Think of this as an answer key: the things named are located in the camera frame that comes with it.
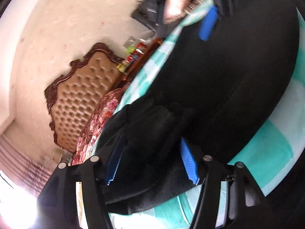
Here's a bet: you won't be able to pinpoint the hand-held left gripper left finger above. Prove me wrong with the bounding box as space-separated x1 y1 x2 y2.
36 136 127 229

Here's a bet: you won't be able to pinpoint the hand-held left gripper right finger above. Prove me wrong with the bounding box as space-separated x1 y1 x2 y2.
180 137 270 229

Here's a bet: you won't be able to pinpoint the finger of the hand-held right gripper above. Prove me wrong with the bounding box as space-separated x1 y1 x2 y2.
199 7 218 41

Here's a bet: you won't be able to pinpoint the black pants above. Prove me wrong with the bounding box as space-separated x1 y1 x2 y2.
96 0 301 216

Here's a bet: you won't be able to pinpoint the red floral quilt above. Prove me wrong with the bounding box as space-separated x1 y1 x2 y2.
71 88 124 165

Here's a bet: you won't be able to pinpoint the dark wooden nightstand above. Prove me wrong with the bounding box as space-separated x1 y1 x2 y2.
117 38 165 89

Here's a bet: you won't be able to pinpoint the tufted carved wooden headboard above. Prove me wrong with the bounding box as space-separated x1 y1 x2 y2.
44 42 124 153

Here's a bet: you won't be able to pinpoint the green white checked sheet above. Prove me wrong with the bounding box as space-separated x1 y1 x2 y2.
76 0 305 229

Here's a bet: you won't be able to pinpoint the pink curtain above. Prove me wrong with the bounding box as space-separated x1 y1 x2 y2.
0 134 55 196

